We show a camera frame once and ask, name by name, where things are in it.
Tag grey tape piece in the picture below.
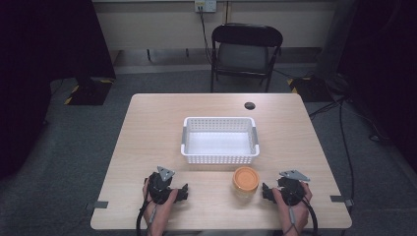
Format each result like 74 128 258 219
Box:
86 201 109 210
329 195 355 207

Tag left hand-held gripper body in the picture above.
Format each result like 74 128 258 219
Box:
147 165 177 206

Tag black stand base yellow stripes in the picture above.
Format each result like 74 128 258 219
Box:
286 76 332 103
63 76 115 106

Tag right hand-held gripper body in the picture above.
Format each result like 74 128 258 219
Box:
276 169 311 207

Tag clear jar with orange lid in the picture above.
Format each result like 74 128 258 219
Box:
232 166 261 200

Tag black floor cable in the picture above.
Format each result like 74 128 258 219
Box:
308 94 356 202

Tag person's right hand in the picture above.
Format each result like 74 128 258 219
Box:
270 181 314 232

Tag white perforated plastic basket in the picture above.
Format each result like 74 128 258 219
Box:
180 116 261 165

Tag person's left hand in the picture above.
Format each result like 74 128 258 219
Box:
142 177 180 232

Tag white wall outlet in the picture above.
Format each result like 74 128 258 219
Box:
194 0 218 14

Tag dark curtain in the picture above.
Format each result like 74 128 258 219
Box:
337 0 417 173
0 0 117 181

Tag black wall outlet cable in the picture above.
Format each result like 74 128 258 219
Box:
197 5 213 65

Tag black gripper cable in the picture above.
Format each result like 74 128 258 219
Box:
136 196 155 236
300 196 320 236

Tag black folding chair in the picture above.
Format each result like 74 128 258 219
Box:
209 23 284 94

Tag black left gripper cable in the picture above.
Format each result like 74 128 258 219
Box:
136 196 155 236

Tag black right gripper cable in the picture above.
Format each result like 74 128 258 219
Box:
300 196 320 236

